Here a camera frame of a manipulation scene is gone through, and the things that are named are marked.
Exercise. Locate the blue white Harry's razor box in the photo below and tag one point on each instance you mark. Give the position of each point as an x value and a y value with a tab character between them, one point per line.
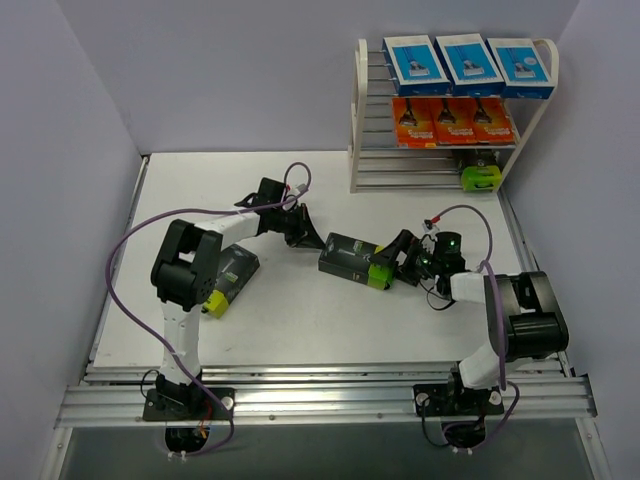
469	66

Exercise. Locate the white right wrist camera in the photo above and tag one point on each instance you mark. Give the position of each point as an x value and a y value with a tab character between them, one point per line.
431	231

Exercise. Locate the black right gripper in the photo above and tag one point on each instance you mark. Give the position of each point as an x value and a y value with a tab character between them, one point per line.
410	257

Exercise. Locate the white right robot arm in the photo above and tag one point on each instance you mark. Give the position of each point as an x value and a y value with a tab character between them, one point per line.
524	321

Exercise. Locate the black green razor box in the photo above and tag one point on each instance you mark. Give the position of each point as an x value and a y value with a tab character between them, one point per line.
478	169
236	267
350	258

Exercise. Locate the orange Gillette razor box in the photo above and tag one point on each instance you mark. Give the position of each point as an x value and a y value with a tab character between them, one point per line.
453	120
413	124
490	122

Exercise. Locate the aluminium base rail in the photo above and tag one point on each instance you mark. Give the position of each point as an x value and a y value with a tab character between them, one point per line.
323	394

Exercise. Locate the cream metal wire shelf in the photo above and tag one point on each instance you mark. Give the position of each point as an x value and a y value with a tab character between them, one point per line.
378	164

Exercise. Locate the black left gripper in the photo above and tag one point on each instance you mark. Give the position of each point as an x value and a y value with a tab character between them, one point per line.
295	228

